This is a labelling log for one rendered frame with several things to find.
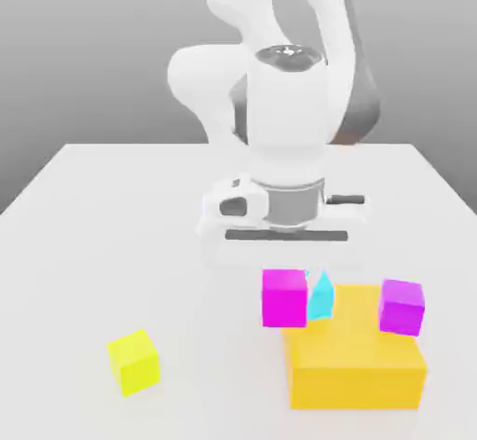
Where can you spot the small magenta cube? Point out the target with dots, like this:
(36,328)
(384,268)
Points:
(284,302)

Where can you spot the large orange box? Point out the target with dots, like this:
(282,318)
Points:
(354,369)

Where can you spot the small cyan cube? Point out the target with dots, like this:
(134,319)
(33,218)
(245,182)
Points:
(319,300)

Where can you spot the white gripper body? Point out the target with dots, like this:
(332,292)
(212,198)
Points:
(286,246)

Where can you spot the small purple cube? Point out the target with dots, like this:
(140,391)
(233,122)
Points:
(401,309)

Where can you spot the small yellow cube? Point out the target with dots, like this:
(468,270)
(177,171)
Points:
(135,365)

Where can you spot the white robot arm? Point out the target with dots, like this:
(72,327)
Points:
(287,112)

